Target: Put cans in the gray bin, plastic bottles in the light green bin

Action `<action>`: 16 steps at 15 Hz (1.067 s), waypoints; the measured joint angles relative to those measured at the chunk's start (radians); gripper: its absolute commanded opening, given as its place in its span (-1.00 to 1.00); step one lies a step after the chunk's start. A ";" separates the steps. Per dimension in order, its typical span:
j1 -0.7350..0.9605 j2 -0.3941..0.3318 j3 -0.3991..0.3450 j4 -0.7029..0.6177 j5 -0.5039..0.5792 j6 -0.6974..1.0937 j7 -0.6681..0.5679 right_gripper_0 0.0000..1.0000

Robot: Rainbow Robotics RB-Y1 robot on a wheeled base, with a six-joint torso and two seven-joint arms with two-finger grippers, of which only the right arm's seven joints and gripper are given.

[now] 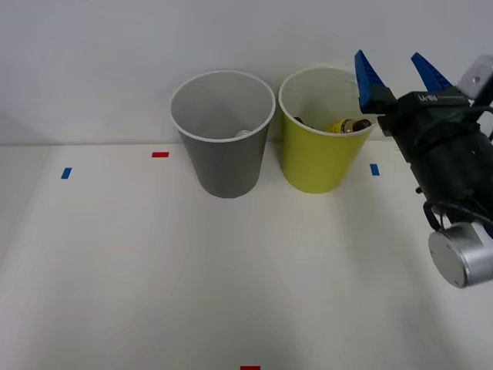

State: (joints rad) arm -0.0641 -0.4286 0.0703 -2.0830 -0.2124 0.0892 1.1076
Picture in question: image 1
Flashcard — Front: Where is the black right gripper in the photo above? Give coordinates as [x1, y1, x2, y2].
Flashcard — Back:
[354, 49, 481, 156]

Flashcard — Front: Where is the yellow label bottle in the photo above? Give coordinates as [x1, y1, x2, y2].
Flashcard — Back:
[322, 119, 373, 135]

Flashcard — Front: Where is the yellow-green plastic waste bin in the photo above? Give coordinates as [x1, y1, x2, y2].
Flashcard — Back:
[277, 66, 377, 195]

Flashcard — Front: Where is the grey plastic waste bin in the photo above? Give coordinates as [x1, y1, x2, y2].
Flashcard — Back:
[169, 69, 277, 200]

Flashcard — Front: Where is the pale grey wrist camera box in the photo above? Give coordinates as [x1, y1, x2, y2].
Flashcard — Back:
[457, 54, 493, 107]

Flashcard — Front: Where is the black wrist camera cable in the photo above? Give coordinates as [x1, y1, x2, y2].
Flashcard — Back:
[422, 199, 493, 233]

